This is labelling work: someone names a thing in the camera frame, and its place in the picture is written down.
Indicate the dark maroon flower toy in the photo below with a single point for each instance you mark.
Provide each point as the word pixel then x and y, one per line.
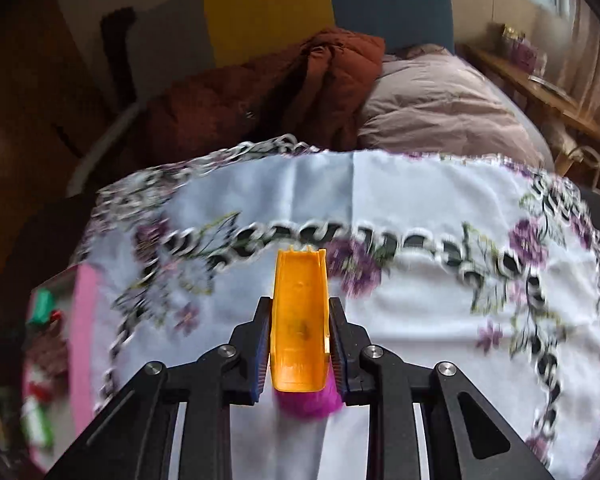
pixel 47 355

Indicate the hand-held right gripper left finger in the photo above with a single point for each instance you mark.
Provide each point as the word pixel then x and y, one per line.
pixel 262 355

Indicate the magenta textured toy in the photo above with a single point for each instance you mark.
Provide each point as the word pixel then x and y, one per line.
pixel 307 405

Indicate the white bed rail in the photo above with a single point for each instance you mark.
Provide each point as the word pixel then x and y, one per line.
pixel 100 155

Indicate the beige curtain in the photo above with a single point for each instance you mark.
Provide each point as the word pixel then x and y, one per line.
pixel 590 60

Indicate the purple box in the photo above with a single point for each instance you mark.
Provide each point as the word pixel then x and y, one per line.
pixel 522 50

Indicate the rust brown blanket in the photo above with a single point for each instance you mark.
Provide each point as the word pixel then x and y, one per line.
pixel 280 100

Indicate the orange plastic slide toy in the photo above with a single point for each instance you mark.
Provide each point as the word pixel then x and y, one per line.
pixel 300 310

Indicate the grey yellow blue headboard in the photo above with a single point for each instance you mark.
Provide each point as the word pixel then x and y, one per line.
pixel 265 10

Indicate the white box with pink rim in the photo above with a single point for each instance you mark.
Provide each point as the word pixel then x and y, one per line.
pixel 82 340

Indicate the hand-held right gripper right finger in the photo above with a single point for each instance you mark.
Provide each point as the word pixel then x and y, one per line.
pixel 337 355

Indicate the wooden side table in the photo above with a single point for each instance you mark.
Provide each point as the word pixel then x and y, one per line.
pixel 540 95

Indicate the pink pillow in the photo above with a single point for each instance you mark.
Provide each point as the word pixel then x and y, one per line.
pixel 440 110

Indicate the floral white tablecloth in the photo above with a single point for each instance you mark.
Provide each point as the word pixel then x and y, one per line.
pixel 405 210

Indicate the green and grey cylinder toy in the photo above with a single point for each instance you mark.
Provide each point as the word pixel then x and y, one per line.
pixel 42 307

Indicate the green and white round toy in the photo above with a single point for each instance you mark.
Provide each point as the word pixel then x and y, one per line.
pixel 35 420

